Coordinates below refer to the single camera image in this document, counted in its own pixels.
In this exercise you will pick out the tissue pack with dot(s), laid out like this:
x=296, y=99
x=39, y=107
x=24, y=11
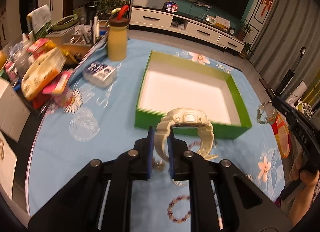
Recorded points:
x=100, y=74

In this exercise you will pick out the blue floral tablecloth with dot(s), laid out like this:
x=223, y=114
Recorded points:
x=88, y=171

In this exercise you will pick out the white TV cabinet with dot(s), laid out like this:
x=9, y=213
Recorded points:
x=165, y=21

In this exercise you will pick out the potted plant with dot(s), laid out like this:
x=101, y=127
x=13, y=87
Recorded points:
x=244, y=28

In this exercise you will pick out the yellow snack box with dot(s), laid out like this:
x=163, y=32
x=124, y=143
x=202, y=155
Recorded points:
x=42, y=72

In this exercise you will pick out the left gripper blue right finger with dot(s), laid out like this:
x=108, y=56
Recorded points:
x=170, y=143

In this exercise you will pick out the grey curtain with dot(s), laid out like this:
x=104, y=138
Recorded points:
x=289, y=41

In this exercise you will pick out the white wrist watch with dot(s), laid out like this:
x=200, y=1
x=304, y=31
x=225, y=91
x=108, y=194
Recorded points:
x=187, y=122

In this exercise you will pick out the green cardboard box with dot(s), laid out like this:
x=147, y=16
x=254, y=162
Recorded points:
x=171, y=82

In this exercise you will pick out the yellow bottle brown lid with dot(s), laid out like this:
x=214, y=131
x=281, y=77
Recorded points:
x=117, y=34

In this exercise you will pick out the white cardboard box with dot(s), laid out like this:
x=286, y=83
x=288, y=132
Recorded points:
x=13, y=112

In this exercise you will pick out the right hand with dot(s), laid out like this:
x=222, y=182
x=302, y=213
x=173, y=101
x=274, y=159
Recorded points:
x=308, y=178

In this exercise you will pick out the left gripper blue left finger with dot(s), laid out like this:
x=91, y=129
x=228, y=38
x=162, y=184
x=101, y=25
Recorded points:
x=150, y=144

